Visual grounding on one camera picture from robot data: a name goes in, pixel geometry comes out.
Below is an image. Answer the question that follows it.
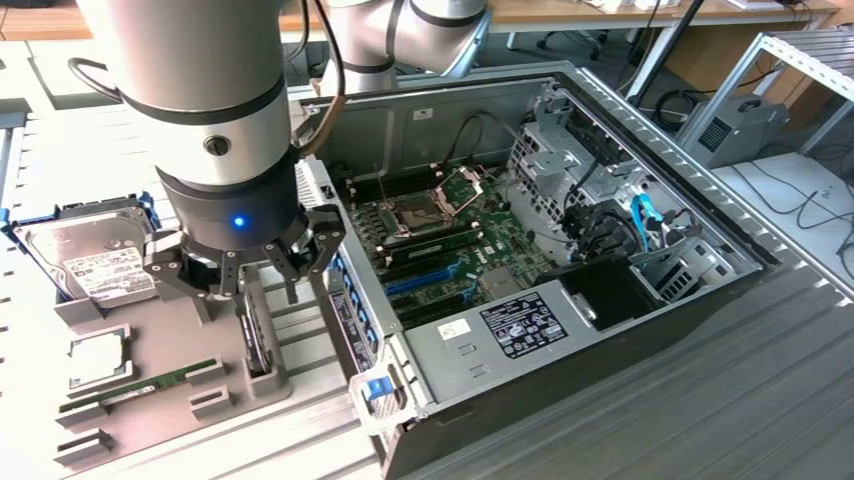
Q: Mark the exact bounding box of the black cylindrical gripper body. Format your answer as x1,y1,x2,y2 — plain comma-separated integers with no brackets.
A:
157,149,313,261

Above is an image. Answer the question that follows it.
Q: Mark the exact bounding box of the graphics card with black fan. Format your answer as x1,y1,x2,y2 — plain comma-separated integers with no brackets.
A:
233,262,277,377

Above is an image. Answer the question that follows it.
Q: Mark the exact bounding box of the thin metal locking lever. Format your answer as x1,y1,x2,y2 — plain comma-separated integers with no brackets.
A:
375,162,395,209

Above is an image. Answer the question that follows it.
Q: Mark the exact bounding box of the CPU socket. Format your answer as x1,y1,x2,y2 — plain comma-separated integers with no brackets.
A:
390,197,455,239

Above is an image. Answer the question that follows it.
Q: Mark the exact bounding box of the blue card retainer strip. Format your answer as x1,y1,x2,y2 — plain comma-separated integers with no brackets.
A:
325,239,387,354

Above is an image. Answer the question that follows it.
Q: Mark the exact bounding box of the long black expansion slot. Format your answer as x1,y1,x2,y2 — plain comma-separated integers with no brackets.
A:
381,252,470,282

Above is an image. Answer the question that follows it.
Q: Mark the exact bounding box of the black labelled RAM stick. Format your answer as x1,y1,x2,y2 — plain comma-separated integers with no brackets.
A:
385,237,483,266

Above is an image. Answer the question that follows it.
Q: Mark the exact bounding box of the grey parts rack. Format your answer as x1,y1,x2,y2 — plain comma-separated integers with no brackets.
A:
51,259,295,475

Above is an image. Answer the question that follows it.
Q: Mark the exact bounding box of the blue expansion slot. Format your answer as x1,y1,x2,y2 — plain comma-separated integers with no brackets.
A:
383,264,462,296

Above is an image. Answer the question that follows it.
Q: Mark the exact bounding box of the metal socket cover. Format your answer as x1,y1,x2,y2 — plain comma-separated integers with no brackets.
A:
433,167,489,219

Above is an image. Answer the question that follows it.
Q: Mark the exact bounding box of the short black expansion slot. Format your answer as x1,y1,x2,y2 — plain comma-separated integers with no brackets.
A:
391,292,467,316

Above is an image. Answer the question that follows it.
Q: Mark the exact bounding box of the silver hard disk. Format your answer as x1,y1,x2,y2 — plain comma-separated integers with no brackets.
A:
12,207,162,309

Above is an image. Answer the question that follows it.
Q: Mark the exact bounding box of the green RAM stick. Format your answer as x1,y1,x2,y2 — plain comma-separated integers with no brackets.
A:
58,355,223,414

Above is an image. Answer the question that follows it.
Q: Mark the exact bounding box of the silver CPU chip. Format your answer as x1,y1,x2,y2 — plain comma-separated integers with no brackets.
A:
69,333,133,389

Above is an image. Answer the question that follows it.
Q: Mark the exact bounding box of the silver chipset heatsink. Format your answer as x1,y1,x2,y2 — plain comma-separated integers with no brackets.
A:
479,267,526,297

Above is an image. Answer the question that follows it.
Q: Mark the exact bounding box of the green motherboard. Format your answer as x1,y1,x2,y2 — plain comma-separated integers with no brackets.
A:
343,167,576,331

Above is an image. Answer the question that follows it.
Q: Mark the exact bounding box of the blue disk caddy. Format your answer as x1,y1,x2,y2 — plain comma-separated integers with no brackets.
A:
0,192,159,301

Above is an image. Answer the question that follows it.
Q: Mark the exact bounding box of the grey power supply with label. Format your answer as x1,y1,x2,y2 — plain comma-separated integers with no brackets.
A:
398,279,600,407

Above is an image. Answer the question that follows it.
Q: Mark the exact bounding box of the black office chair base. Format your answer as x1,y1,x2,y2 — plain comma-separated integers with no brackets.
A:
506,29,609,64

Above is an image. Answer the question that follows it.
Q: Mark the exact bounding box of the open grey PC case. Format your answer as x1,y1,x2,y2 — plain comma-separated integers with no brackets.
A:
286,60,784,480

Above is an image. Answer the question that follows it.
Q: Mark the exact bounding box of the silver disk bay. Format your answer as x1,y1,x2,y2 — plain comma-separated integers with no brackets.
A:
630,238,736,305

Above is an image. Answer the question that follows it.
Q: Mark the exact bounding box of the black slanted pole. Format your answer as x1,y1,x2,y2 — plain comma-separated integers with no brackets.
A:
624,0,708,101

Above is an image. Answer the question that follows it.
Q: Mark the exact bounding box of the grey vented box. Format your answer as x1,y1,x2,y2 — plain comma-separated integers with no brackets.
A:
693,93,793,170

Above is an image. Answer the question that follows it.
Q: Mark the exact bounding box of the wooden desk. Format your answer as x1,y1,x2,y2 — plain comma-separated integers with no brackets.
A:
0,0,842,44

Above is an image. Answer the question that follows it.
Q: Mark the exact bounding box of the robot wrist cable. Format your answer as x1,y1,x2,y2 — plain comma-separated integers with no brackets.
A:
66,0,349,151

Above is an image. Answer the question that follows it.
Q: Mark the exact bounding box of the black looped wire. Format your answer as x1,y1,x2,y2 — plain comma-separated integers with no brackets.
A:
450,113,517,162

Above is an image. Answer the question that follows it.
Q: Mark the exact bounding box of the black wire bundle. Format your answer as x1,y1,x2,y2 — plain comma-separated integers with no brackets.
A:
562,199,636,262

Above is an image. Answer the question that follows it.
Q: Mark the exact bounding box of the blue flat wire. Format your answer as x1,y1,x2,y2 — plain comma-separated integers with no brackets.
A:
630,192,669,256

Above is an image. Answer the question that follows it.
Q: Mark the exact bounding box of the black cable coil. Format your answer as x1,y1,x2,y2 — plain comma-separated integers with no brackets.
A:
656,88,713,126

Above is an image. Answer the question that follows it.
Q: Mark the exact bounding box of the aluminium frame rack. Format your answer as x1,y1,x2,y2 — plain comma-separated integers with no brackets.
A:
673,27,854,156

